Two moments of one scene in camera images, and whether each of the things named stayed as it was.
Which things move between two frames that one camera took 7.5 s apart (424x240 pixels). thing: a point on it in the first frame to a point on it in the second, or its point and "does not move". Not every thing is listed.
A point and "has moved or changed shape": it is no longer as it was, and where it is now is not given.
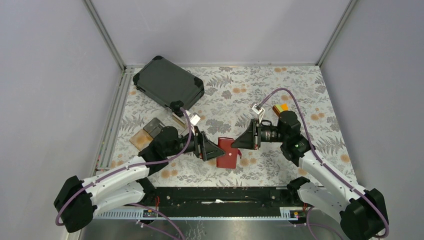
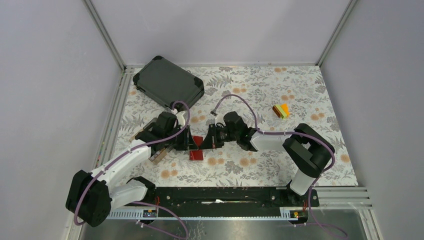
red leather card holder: (229, 159) has moved or changed shape
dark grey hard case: (169, 84) does not move
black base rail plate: (222, 199) does not move
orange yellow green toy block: (278, 108) does not move
